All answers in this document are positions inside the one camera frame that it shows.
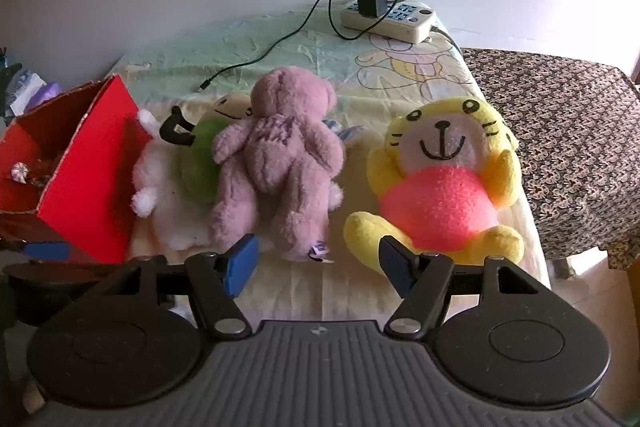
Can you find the green plush toy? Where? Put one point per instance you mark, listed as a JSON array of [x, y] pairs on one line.
[[200, 162]]

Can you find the white plush toy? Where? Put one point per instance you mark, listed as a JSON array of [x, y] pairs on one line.
[[160, 202]]

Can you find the purple packet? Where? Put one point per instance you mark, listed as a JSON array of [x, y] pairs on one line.
[[47, 94]]

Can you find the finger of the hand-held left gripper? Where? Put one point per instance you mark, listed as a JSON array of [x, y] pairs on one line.
[[47, 251]]

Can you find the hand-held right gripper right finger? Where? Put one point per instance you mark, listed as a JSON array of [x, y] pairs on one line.
[[397, 269]]

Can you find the white plastic packet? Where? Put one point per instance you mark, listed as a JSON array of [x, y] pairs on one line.
[[25, 89]]

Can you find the red cardboard box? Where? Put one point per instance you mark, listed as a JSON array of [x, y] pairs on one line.
[[85, 177]]

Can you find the pink teddy bear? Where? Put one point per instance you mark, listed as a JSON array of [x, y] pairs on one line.
[[277, 157]]

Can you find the wrapped candy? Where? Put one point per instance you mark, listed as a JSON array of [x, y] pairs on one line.
[[21, 170]]

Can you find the pale printed bed sheet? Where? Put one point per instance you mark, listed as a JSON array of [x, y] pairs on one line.
[[300, 67]]

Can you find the white power strip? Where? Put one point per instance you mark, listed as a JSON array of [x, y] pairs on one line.
[[400, 19]]

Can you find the brown patterned cloth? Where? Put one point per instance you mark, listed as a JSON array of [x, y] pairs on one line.
[[565, 132]]

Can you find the yellow tiger plush toy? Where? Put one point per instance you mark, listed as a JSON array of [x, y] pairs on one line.
[[435, 197]]

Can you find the white plush with blue ears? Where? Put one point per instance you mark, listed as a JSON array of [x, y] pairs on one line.
[[342, 132]]

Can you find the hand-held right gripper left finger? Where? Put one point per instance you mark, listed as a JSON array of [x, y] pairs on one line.
[[242, 269]]

